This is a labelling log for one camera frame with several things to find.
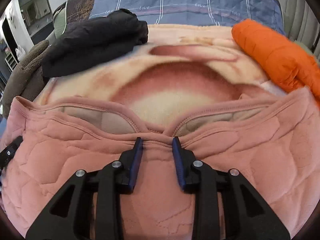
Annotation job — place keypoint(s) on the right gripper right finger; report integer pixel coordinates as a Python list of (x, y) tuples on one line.
[(225, 202)]

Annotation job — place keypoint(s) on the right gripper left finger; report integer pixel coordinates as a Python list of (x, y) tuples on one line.
[(68, 214)]

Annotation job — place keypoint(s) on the pink quilted jacket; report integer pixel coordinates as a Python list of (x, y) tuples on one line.
[(273, 141)]

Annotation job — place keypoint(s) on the brown fleece garment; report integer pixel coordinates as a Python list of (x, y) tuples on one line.
[(26, 79)]

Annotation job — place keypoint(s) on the black folded garment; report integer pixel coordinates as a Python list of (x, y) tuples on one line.
[(93, 42)]

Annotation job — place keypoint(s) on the green striped pillow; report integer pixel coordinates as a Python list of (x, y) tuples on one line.
[(59, 22)]

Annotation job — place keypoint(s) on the orange folded jacket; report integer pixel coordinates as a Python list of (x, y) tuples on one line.
[(287, 65)]

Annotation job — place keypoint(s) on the pink cartoon fleece blanket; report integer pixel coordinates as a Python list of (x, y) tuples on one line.
[(181, 68)]

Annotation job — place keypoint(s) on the dark floral patterned quilt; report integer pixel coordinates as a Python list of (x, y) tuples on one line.
[(76, 10)]

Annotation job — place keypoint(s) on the grey pleated curtain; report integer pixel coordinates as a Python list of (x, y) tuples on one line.
[(301, 25)]

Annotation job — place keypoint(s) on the blue plaid sheet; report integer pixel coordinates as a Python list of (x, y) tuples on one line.
[(197, 12)]

